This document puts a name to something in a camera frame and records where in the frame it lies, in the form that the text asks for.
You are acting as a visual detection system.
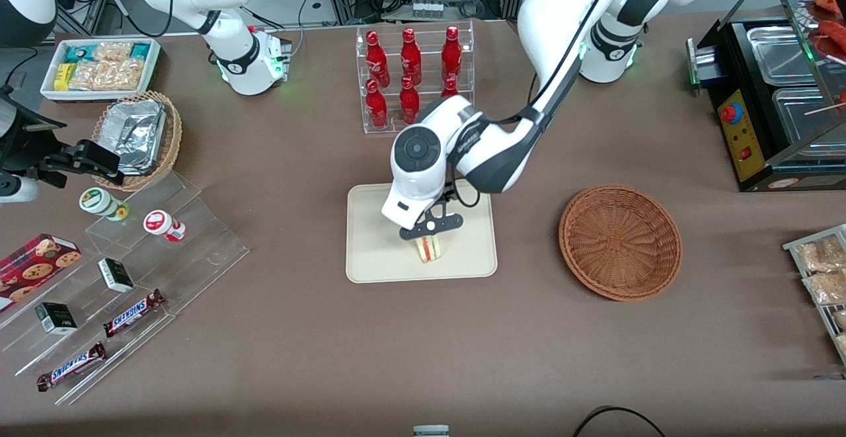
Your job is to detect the white rectangular snack bin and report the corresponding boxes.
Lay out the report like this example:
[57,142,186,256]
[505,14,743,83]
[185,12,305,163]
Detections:
[40,38,162,103]

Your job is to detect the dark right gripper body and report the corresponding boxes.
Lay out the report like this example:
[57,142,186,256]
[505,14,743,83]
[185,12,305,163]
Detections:
[0,87,67,177]

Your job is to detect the clear acrylic step display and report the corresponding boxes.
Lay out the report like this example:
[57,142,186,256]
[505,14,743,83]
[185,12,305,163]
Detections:
[0,169,250,406]

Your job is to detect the small black carton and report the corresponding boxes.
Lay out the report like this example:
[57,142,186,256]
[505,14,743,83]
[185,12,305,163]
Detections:
[34,302,78,336]
[98,258,135,294]

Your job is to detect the snickers chocolate bar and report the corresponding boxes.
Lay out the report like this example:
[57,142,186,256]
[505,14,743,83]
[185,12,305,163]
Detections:
[103,289,166,338]
[36,342,107,393]

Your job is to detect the triangular sandwich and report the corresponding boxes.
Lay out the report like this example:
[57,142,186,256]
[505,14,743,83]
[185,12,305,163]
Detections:
[414,235,443,265]

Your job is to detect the cream rectangular serving tray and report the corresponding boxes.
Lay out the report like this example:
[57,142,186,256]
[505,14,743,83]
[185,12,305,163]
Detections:
[346,179,498,284]

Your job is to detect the round brown wicker basket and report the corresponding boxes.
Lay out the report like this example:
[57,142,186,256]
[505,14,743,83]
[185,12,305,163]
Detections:
[558,184,683,302]

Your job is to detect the grey wire snack rack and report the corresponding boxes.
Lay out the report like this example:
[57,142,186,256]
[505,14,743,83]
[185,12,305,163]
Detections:
[783,224,846,366]

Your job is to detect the black looped cable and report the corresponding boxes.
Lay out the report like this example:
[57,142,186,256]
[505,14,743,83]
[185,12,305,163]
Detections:
[572,406,667,437]

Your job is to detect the black hot food warmer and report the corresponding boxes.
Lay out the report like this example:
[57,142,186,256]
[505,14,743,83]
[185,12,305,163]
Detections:
[686,0,846,193]

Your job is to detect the red tartan cookie box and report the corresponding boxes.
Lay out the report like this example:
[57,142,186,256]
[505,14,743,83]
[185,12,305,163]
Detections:
[0,233,83,313]

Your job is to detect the clear acrylic bottle rack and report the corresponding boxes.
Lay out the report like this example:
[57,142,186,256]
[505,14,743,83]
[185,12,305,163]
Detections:
[356,20,475,136]

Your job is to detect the clear bag of crackers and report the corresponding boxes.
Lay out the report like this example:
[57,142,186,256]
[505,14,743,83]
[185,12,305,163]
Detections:
[93,42,134,65]
[69,59,144,91]

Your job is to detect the light wicker basket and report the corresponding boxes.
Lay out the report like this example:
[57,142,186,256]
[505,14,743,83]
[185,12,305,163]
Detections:
[91,91,183,192]

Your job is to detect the green lidded yogurt cup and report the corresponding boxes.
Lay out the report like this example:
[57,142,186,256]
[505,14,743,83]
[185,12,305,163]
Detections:
[79,187,130,222]

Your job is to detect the stacked aluminium foil containers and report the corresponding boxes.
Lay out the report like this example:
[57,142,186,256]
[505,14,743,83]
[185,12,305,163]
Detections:
[99,99,167,177]

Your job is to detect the red lidded yogurt cup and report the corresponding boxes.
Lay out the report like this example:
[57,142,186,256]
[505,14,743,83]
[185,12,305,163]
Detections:
[143,210,188,243]

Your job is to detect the steel warmer pan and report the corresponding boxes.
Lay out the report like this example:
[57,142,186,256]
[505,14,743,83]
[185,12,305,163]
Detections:
[747,25,828,88]
[772,87,846,155]

